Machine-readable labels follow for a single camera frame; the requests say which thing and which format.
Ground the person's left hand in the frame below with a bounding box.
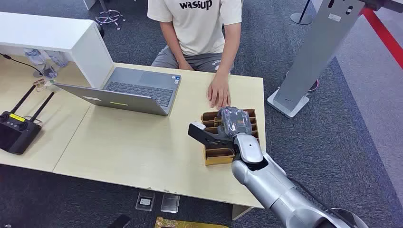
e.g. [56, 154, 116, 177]
[207, 74, 232, 110]

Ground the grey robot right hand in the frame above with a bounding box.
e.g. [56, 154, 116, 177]
[217, 106, 253, 140]

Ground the wooden slotted card holder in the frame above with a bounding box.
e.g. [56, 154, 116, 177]
[201, 108, 261, 166]

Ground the person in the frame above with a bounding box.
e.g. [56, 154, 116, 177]
[147, 0, 243, 110]

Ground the clear plastic card case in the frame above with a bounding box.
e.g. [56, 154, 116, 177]
[160, 193, 181, 214]
[135, 192, 156, 212]

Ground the grey open laptop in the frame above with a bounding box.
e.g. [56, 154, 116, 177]
[53, 66, 182, 117]

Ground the chrome chair base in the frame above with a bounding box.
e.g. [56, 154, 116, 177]
[95, 9, 126, 31]

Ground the grey kiosk stand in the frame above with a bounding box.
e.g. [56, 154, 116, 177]
[267, 0, 368, 120]

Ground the round stanchion base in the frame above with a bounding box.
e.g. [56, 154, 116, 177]
[289, 0, 314, 26]

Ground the gold wooden tray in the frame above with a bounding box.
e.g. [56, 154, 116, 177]
[154, 216, 230, 228]

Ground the white desk cabinet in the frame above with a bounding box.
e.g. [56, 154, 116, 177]
[0, 11, 115, 90]

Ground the clear plastic water bottle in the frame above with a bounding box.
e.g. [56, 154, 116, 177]
[23, 47, 48, 72]
[46, 50, 69, 68]

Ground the small clear plastic clip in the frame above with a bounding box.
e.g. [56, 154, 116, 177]
[32, 78, 55, 93]

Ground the black flat device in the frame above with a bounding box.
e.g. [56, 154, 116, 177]
[106, 214, 132, 228]

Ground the black remote controller with antennas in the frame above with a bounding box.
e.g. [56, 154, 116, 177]
[0, 84, 56, 156]

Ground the black bracket wrist camera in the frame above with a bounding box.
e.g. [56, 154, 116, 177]
[187, 122, 236, 151]

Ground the pink cable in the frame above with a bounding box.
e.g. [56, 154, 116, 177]
[307, 78, 319, 94]

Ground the thin black cable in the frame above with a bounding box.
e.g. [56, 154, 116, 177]
[0, 53, 44, 77]

